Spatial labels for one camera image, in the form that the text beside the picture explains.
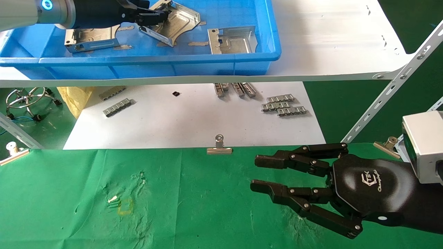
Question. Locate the white shelf board with strips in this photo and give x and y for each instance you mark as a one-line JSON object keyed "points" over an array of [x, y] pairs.
{"points": [[180, 121]]}

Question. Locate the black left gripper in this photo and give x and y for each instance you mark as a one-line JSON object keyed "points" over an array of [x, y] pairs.
{"points": [[100, 14]]}

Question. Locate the grey metal link strip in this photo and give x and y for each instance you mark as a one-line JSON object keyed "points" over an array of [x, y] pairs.
{"points": [[238, 89], [280, 98], [291, 111], [225, 86], [249, 89], [218, 90], [112, 92], [117, 107], [276, 105]]}

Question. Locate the green table cloth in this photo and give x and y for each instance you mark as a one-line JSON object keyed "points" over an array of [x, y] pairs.
{"points": [[207, 207]]}

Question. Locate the white shelf board with bin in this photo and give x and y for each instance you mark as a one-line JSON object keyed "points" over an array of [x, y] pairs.
{"points": [[328, 41]]}

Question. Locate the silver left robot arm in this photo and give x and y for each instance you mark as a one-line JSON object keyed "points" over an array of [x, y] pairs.
{"points": [[20, 14]]}

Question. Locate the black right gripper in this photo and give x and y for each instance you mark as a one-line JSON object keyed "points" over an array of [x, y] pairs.
{"points": [[373, 190]]}

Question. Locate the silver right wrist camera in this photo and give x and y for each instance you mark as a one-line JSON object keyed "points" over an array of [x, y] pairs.
{"points": [[422, 138]]}

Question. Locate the blue plastic bin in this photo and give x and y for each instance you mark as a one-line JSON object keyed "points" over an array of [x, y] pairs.
{"points": [[138, 69]]}

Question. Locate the white background shelf rack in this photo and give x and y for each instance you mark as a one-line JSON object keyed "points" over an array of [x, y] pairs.
{"points": [[436, 103]]}

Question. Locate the white slotted rack post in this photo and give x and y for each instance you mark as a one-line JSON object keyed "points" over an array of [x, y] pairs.
{"points": [[398, 77], [17, 133]]}

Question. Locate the chrome stool base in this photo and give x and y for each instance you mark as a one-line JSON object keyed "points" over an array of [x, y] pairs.
{"points": [[57, 102]]}

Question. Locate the silver binder clip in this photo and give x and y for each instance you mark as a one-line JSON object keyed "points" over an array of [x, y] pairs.
{"points": [[219, 149], [14, 155], [387, 146]]}

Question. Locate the silver sheet metal bracket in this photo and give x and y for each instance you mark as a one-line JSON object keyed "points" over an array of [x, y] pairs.
{"points": [[232, 43], [93, 38], [180, 19]]}

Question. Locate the yellow crumpled cloth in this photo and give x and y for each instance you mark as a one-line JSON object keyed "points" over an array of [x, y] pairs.
{"points": [[74, 98]]}

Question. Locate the white paper scrap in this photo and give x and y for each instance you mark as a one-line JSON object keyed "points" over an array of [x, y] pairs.
{"points": [[112, 199]]}

